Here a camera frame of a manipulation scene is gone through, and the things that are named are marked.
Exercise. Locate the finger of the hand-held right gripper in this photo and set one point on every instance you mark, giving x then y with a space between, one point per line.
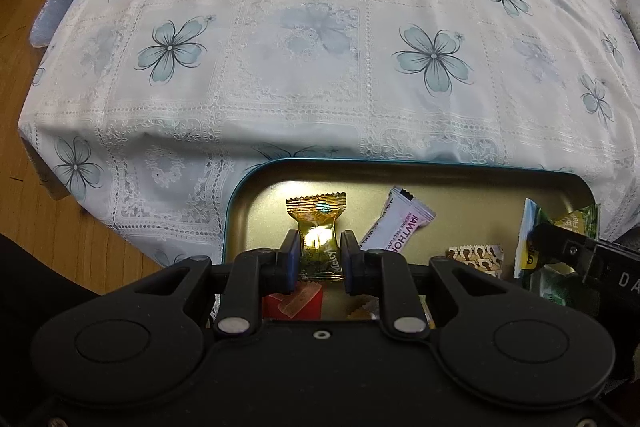
560 242

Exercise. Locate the white roll cushion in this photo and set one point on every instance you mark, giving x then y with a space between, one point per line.
630 4

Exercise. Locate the gold foil candy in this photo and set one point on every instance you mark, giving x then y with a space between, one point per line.
315 212

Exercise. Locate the gold metal tin tray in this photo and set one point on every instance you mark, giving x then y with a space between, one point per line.
450 202

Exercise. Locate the brown heart print snack packet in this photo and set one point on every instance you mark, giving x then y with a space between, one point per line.
475 257

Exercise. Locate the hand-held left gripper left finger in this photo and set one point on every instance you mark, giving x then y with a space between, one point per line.
292 262

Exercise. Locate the stool with blue cover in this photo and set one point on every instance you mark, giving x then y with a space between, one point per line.
55 7

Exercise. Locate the light green pea snack packet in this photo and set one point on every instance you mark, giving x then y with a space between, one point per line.
529 249

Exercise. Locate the white floral tablecloth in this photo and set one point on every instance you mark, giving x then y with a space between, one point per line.
320 107

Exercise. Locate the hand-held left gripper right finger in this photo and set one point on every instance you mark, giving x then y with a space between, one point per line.
350 264

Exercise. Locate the white pink snack packet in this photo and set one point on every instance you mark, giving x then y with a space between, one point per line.
400 227

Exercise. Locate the red snack packet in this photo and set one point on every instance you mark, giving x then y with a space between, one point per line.
272 307

